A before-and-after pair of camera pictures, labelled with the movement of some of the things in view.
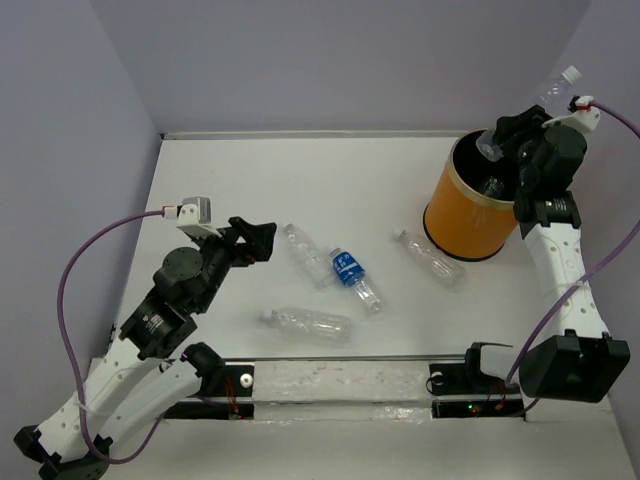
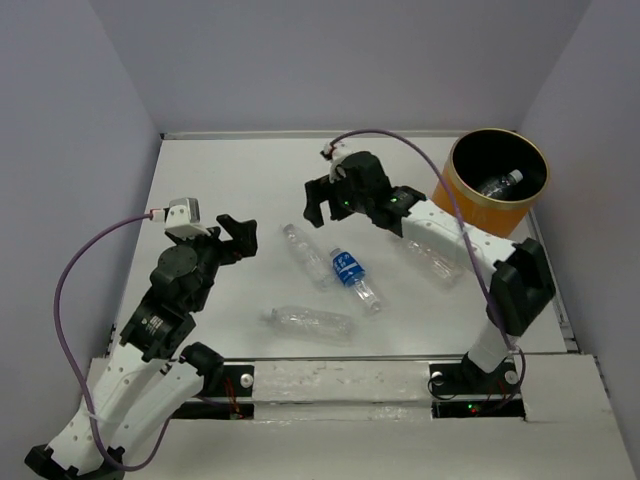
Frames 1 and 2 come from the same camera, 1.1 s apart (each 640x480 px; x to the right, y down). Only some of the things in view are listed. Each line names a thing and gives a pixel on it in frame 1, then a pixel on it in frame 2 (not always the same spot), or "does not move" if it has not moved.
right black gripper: (525, 124) → (321, 189)
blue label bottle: (351, 273) does not move
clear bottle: (554, 97) → (510, 179)
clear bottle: (315, 261) does not move
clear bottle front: (330, 328) does not move
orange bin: (471, 215) does not move
